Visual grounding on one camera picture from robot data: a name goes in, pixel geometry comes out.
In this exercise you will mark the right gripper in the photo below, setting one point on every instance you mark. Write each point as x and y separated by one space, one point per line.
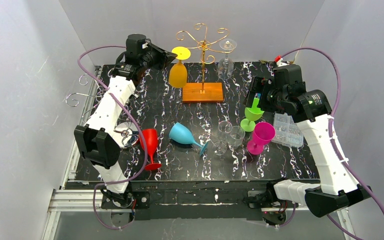
256 91

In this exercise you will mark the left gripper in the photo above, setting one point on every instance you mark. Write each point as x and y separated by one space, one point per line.
160 57

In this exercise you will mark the orange yellow wine glass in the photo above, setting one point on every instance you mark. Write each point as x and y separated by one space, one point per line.
178 74

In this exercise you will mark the green wine glass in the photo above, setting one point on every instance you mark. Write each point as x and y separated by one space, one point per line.
252 114

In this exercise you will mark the pink wine glass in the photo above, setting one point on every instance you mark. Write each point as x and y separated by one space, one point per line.
263 134

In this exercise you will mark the clear ribbed wine glass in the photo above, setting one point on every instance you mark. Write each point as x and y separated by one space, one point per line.
235 137

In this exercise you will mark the teal wine glass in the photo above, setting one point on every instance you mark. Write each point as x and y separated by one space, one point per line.
182 135

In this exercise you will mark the red wine glass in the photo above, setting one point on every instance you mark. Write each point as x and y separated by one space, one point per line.
151 142

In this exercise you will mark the silver wire glass rack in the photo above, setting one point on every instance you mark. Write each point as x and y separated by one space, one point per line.
96 99

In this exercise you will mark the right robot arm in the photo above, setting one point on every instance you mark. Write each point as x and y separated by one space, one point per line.
338 188

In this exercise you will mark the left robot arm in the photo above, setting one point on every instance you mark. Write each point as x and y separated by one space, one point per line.
97 140

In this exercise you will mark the clear plastic screw box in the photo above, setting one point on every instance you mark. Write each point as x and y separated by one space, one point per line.
287 132

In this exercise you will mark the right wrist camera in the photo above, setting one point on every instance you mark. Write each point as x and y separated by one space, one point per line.
279 62

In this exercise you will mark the gold wire glass rack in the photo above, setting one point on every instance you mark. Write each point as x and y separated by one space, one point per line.
203 92

